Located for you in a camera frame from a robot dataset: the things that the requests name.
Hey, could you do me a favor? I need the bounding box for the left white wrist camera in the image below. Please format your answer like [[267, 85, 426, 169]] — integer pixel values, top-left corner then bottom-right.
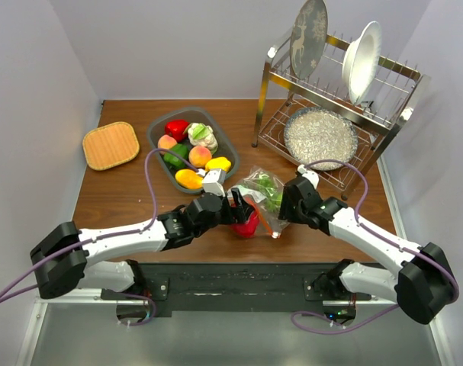
[[202, 169, 227, 197]]

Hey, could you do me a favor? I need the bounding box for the white bowl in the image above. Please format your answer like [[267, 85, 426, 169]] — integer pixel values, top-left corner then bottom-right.
[[342, 21, 382, 105]]

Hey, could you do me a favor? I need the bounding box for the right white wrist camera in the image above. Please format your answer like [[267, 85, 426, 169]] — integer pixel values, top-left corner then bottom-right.
[[296, 164, 320, 189]]

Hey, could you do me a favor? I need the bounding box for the fake orange mango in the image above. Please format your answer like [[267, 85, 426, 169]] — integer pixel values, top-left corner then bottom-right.
[[175, 169, 203, 190]]

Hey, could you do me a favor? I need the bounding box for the fake peach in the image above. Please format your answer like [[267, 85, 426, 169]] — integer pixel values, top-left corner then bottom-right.
[[188, 146, 212, 169], [157, 134, 178, 150]]

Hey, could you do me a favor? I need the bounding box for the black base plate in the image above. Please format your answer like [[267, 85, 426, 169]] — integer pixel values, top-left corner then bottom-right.
[[101, 262, 372, 319]]

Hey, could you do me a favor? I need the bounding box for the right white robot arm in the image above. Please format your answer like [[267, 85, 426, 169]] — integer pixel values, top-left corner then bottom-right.
[[279, 175, 459, 324]]

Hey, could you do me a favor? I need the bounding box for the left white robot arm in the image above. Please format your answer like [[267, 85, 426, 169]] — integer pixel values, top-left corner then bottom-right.
[[30, 188, 258, 300]]

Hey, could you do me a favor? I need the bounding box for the fake green bell pepper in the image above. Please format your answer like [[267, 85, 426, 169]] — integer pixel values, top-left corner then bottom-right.
[[163, 143, 189, 170]]

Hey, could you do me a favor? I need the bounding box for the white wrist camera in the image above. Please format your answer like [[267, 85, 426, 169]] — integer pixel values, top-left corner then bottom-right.
[[296, 164, 320, 189], [202, 169, 227, 197]]

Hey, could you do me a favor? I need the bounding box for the woven bamboo coaster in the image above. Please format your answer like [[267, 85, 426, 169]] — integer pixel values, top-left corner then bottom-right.
[[82, 121, 140, 171]]

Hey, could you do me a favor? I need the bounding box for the fake peach in tray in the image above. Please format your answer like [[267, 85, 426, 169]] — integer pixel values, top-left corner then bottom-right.
[[157, 134, 178, 150]]

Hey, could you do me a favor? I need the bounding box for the clear zip top bag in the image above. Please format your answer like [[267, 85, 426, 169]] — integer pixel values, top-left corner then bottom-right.
[[233, 165, 288, 239]]

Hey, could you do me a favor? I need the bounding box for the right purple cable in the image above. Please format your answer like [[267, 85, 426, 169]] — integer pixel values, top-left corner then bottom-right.
[[291, 159, 461, 336]]

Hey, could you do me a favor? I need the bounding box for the purple cable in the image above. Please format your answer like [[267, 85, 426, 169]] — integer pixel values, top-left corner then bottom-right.
[[291, 159, 461, 336], [0, 148, 207, 327]]

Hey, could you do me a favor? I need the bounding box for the dark grey plastic tray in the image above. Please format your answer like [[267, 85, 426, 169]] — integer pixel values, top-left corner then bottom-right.
[[146, 107, 240, 195]]

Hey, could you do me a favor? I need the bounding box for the grey reindeer plate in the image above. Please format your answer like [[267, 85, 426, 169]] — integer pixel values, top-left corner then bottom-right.
[[290, 0, 328, 79]]

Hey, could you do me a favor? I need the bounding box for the blue speckled plate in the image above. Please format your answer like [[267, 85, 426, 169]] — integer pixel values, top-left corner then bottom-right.
[[284, 107, 359, 172]]

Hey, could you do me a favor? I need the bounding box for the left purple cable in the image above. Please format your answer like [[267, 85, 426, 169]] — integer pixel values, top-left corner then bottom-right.
[[0, 148, 207, 327]]

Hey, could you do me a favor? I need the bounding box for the fake green leafy vegetable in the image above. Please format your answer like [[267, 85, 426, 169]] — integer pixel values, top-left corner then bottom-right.
[[252, 172, 283, 213]]

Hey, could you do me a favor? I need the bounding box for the metal dish rack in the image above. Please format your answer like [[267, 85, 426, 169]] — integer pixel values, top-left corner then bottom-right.
[[251, 32, 432, 202]]

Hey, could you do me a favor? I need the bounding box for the fake red bell pepper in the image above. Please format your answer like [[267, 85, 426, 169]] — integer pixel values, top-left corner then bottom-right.
[[165, 119, 190, 143]]

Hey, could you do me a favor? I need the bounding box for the fake yellow bell pepper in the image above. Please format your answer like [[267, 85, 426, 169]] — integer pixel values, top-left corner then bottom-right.
[[204, 156, 232, 172]]

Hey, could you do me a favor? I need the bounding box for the fake cauliflower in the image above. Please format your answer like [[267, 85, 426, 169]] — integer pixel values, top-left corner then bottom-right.
[[186, 123, 218, 154]]

